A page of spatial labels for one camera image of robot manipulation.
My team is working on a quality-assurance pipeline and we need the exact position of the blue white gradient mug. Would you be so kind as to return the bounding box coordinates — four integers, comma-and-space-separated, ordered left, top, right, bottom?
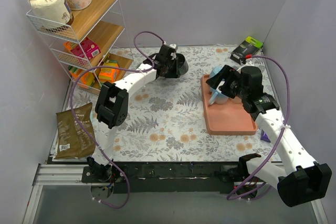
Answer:
208, 88, 229, 105

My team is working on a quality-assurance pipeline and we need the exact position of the dark grey mug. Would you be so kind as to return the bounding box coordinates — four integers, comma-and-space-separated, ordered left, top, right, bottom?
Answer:
176, 54, 189, 77

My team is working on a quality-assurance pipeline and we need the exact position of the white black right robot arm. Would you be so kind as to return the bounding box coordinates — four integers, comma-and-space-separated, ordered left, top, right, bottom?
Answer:
206, 65, 332, 207

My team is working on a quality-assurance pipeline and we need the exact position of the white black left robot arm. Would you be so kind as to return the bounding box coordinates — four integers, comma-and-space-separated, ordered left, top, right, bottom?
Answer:
87, 44, 181, 182

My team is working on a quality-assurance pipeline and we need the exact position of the light blue mug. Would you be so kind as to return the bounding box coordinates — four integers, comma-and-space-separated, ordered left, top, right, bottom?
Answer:
209, 66, 222, 78

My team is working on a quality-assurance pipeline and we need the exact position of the terracotta pink tray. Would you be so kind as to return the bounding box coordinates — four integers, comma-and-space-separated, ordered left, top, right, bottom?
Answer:
201, 74, 257, 135

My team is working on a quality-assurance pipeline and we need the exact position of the black green product box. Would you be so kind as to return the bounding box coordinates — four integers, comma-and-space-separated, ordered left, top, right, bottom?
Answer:
230, 36, 263, 65

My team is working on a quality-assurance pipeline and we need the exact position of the orange sponge box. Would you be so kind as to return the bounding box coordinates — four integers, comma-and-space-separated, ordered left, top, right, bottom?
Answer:
98, 60, 120, 83

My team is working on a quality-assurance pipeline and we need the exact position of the purple small packet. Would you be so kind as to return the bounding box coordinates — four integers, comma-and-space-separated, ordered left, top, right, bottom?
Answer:
260, 130, 270, 143

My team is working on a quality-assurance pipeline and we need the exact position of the orange yellow sponge pack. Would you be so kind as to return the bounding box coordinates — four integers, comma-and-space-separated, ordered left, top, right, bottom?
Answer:
68, 66, 96, 89

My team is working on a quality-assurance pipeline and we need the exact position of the pink sponge box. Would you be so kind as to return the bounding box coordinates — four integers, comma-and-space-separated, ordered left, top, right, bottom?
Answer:
70, 38, 101, 60

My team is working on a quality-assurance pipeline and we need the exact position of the brown snack bag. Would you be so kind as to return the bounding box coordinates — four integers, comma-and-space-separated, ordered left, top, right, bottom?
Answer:
55, 103, 96, 159

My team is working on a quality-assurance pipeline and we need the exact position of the beige wrapped paper roll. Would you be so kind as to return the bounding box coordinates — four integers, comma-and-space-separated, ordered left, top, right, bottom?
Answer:
28, 0, 73, 29

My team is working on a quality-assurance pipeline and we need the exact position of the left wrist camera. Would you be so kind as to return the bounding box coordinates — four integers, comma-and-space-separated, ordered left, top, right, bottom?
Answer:
166, 44, 178, 58

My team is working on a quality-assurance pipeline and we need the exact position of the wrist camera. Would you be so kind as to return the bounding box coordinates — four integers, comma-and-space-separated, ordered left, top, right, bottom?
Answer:
240, 54, 254, 67
166, 44, 178, 58

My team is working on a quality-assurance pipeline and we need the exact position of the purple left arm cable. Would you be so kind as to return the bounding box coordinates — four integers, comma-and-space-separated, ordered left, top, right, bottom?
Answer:
67, 31, 167, 209

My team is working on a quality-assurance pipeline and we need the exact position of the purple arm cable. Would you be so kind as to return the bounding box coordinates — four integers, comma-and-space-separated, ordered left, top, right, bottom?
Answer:
226, 55, 291, 201
67, 31, 167, 209

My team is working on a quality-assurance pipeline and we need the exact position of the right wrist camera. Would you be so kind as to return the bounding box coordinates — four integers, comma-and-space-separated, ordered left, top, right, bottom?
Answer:
240, 54, 254, 67

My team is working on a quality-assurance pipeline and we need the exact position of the white wire wooden shelf rack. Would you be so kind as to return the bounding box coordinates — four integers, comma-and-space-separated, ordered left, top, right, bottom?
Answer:
26, 0, 133, 94

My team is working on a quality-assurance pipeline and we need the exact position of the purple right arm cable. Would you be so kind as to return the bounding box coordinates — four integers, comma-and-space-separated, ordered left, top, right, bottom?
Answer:
226, 55, 291, 201

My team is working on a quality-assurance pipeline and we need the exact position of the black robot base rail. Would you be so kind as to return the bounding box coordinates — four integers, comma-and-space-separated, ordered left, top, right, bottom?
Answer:
81, 158, 247, 194

